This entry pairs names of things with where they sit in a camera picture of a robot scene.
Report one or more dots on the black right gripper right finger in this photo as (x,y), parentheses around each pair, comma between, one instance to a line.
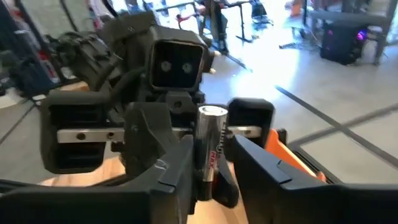
(311,205)

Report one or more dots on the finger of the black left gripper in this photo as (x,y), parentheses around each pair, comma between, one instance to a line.
(225,189)
(146,137)

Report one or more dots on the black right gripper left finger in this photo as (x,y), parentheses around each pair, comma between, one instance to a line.
(109,205)

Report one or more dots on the silver Energizer AA battery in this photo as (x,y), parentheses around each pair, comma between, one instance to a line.
(210,133)

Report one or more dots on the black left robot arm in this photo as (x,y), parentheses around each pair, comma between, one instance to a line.
(130,31)

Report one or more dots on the orange plastic bin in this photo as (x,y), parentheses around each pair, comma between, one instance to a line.
(286,152)

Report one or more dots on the black bag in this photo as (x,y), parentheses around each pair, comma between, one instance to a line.
(31,74)

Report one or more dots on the black computer tower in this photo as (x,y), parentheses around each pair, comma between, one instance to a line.
(339,43)

